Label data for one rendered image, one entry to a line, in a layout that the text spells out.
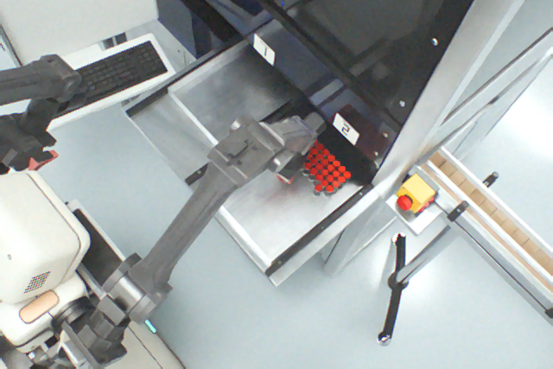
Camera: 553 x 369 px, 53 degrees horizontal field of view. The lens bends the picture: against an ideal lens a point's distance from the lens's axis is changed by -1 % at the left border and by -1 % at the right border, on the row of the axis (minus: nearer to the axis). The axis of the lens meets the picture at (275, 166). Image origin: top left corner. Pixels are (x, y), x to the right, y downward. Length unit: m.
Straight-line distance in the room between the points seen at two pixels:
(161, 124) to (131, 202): 0.91
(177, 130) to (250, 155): 0.78
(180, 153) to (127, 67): 0.38
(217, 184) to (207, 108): 0.81
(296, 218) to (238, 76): 0.50
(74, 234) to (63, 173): 1.59
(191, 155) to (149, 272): 0.64
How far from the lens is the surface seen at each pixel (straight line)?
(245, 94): 1.72
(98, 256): 1.37
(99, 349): 1.15
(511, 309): 2.66
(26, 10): 1.78
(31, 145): 1.27
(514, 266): 1.63
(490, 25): 1.02
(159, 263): 1.02
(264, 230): 1.53
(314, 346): 2.37
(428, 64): 1.17
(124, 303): 1.10
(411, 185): 1.49
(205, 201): 0.92
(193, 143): 1.64
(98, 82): 1.85
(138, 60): 1.89
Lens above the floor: 2.32
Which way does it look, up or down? 64 degrees down
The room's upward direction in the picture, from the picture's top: 10 degrees clockwise
